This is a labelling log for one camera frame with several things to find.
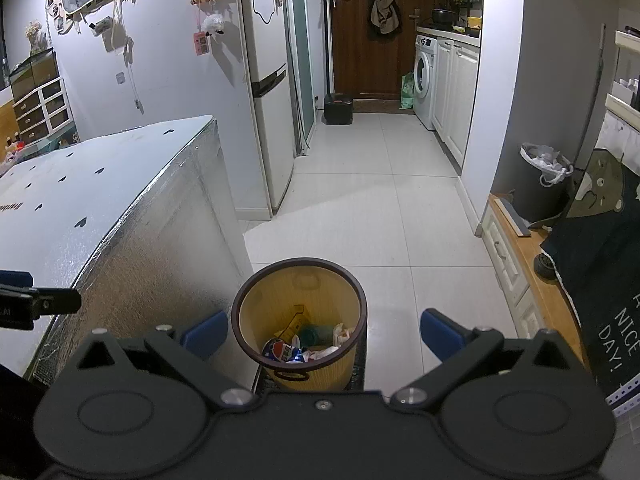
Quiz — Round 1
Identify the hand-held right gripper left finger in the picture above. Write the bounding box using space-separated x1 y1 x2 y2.
74 307 263 413

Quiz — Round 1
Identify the brown wooden door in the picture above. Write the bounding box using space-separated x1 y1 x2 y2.
327 0 426 102

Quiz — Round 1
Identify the white bin liner bag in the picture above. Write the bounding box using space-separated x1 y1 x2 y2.
520 142 575 187

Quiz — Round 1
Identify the grey waste bin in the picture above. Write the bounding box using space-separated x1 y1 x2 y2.
512 152 576 226

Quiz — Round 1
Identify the blue and red snack packet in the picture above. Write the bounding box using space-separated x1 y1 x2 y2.
262 337 309 365

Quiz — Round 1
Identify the yellow cardboard piece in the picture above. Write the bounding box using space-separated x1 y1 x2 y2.
281 304 307 345

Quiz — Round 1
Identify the yellow wicker bin brown rim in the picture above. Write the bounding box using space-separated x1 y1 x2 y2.
231 257 368 393

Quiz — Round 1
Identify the black textured box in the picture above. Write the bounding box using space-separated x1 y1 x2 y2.
252 320 368 393

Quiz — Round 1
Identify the white wall shelf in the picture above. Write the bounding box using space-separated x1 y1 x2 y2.
602 30 640 131

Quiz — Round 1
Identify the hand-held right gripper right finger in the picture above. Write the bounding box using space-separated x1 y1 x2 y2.
389 308 585 410

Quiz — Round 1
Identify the white chest of drawers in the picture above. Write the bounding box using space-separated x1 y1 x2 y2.
11 77 76 146

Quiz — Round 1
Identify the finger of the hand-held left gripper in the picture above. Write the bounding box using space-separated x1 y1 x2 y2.
0 271 82 317

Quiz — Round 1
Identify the frosted glass door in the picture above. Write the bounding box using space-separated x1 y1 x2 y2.
285 0 317 156

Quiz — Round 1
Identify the silver foil covered table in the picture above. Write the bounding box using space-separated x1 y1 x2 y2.
0 115 256 396

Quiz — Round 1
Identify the black printed cloth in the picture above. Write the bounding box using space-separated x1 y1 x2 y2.
540 147 640 401

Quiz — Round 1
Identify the grey flat board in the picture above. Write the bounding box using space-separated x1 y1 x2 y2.
492 197 533 238

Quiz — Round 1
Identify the glass tank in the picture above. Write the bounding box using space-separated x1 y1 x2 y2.
9 49 61 101

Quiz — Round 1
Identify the green bag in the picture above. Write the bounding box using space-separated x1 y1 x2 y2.
399 72 417 111

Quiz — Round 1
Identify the green packet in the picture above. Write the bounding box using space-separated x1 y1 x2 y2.
299 325 334 349

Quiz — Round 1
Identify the white kitchen cabinet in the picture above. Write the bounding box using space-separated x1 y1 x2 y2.
431 30 482 176

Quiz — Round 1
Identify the white plastic bag red print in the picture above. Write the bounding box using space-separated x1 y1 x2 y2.
300 322 359 361

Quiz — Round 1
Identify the white perforated paper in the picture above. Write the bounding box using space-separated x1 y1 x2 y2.
605 379 640 418

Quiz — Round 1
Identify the small black wheel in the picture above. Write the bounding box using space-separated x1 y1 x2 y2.
535 254 558 283

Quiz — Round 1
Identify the white washing machine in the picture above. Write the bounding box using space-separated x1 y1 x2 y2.
414 34 440 131

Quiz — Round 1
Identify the white low cabinet wooden top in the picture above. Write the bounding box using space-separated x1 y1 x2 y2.
480 192 593 376

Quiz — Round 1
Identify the dried flower bunch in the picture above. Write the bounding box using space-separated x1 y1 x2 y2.
25 21 51 53

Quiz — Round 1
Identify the black floor appliance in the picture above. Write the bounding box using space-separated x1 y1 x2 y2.
322 94 355 126

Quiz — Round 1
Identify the white refrigerator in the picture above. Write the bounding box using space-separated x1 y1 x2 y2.
237 0 297 217

